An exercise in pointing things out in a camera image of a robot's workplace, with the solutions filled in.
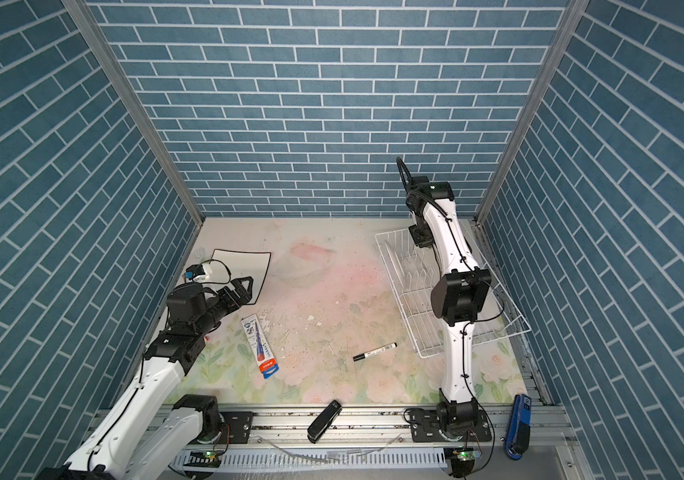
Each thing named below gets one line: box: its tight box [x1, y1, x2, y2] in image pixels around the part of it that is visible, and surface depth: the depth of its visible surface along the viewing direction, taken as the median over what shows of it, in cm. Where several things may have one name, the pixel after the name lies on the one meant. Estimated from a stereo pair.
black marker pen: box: [352, 342, 398, 362], surface depth 88 cm
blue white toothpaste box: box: [240, 313, 280, 380], surface depth 88 cm
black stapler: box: [307, 400, 343, 444], surface depth 73 cm
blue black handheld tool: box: [506, 394, 532, 460], surface depth 73 cm
